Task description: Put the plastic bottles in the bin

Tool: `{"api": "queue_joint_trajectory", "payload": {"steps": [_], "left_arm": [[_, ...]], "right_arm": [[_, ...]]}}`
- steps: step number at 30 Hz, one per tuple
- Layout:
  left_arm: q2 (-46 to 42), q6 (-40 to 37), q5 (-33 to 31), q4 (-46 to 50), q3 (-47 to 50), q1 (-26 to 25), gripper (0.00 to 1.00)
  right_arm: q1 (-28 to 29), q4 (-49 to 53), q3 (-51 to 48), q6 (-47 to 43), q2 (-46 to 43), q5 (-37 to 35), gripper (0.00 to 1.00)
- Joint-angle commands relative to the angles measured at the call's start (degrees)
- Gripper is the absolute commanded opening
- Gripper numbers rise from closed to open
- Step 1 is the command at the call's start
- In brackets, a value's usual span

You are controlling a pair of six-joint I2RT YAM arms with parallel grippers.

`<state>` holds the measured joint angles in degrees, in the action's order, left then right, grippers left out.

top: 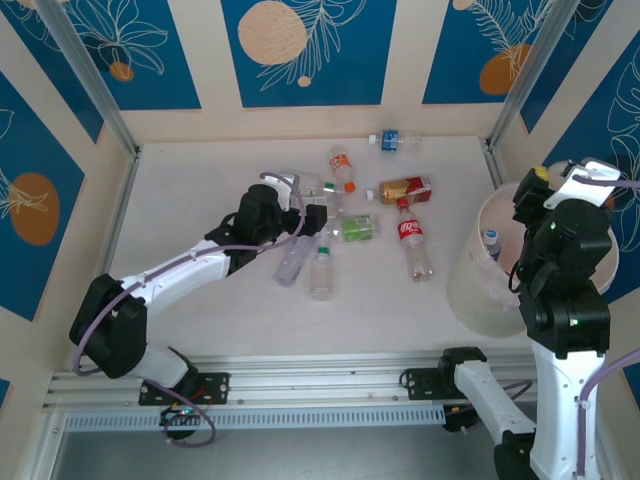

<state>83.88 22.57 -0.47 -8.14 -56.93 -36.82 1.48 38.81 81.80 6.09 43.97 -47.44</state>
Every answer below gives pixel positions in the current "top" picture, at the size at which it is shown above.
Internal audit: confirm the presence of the white label square bottle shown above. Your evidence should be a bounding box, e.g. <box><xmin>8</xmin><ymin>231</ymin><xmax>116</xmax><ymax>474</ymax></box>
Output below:
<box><xmin>277</xmin><ymin>171</ymin><xmax>324</xmax><ymax>199</ymax></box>

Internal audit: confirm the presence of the green label clear bottle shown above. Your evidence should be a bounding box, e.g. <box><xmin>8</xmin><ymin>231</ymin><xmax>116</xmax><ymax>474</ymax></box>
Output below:
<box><xmin>332</xmin><ymin>213</ymin><xmax>382</xmax><ymax>245</ymax></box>

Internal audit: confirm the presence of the clear bottle pale blue cap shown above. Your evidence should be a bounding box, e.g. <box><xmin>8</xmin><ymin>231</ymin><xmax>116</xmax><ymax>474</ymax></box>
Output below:
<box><xmin>272</xmin><ymin>234</ymin><xmax>316</xmax><ymax>288</ymax></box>

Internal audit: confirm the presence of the clear bottle green cap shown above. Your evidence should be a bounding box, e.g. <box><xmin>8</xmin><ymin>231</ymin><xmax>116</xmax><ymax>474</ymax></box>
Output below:
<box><xmin>308</xmin><ymin>234</ymin><xmax>337</xmax><ymax>302</ymax></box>

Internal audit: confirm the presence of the small clear plastic bottle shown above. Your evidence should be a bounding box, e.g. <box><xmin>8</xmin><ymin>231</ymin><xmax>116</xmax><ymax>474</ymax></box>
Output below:
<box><xmin>481</xmin><ymin>227</ymin><xmax>505</xmax><ymax>262</ymax></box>

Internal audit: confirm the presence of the red gold label tea bottle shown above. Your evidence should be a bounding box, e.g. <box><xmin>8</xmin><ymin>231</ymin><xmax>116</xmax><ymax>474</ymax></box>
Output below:
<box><xmin>363</xmin><ymin>173</ymin><xmax>434</xmax><ymax>207</ymax></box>

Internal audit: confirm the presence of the blue-cap bottle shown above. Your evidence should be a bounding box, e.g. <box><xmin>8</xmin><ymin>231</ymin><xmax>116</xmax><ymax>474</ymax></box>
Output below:
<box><xmin>367</xmin><ymin>128</ymin><xmax>424</xmax><ymax>152</ymax></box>

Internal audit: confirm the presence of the beige round waste bin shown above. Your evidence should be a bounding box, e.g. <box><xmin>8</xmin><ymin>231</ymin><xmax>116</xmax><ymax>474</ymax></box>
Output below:
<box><xmin>446</xmin><ymin>180</ymin><xmax>621</xmax><ymax>340</ymax></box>

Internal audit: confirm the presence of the clear bottle white barcode label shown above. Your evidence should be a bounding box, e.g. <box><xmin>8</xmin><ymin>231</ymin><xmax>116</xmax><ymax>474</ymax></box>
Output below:
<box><xmin>319</xmin><ymin>182</ymin><xmax>354</xmax><ymax>224</ymax></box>

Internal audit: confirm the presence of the aluminium table edge strip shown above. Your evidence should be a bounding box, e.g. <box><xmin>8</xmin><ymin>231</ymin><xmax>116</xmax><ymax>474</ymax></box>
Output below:
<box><xmin>102</xmin><ymin>149</ymin><xmax>142</xmax><ymax>281</ymax></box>
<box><xmin>480</xmin><ymin>138</ymin><xmax>504</xmax><ymax>189</ymax></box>

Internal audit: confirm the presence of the red label cola bottle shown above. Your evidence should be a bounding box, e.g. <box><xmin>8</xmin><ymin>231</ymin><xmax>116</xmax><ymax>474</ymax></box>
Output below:
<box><xmin>396</xmin><ymin>197</ymin><xmax>435</xmax><ymax>284</ymax></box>

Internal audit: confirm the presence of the small circuit board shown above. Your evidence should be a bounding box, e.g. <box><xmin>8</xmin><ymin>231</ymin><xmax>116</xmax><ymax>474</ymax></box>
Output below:
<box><xmin>158</xmin><ymin>405</ymin><xmax>204</xmax><ymax>429</ymax></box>
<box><xmin>442</xmin><ymin>402</ymin><xmax>481</xmax><ymax>435</ymax></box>

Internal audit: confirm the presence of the grey metal base panel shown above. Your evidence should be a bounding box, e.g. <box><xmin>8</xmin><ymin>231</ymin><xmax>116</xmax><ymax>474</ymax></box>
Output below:
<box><xmin>47</xmin><ymin>427</ymin><xmax>501</xmax><ymax>480</ymax></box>

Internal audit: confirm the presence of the aluminium frame post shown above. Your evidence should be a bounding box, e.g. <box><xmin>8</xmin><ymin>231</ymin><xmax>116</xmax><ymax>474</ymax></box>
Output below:
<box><xmin>489</xmin><ymin>0</ymin><xmax>574</xmax><ymax>149</ymax></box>
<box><xmin>35</xmin><ymin>0</ymin><xmax>141</xmax><ymax>157</ymax></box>

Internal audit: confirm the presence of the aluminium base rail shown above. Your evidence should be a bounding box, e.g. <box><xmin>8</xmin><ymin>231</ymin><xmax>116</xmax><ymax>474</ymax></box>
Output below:
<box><xmin>42</xmin><ymin>352</ymin><xmax>539</xmax><ymax>412</ymax></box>

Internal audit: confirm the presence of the grey slotted cable duct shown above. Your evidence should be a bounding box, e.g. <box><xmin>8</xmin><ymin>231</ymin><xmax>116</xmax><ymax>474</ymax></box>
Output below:
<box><xmin>62</xmin><ymin>403</ymin><xmax>447</xmax><ymax>434</ymax></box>

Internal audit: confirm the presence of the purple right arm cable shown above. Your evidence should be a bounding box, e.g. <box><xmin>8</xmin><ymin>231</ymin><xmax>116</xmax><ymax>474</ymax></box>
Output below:
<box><xmin>499</xmin><ymin>172</ymin><xmax>640</xmax><ymax>479</ymax></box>

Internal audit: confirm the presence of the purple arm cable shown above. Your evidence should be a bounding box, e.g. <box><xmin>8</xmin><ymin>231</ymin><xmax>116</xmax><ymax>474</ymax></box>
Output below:
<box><xmin>72</xmin><ymin>172</ymin><xmax>307</xmax><ymax>447</ymax></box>
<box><xmin>499</xmin><ymin>172</ymin><xmax>640</xmax><ymax>479</ymax></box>

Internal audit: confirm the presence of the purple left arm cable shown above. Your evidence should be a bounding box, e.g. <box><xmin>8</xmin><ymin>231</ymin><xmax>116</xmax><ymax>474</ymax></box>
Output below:
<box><xmin>72</xmin><ymin>172</ymin><xmax>307</xmax><ymax>447</ymax></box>

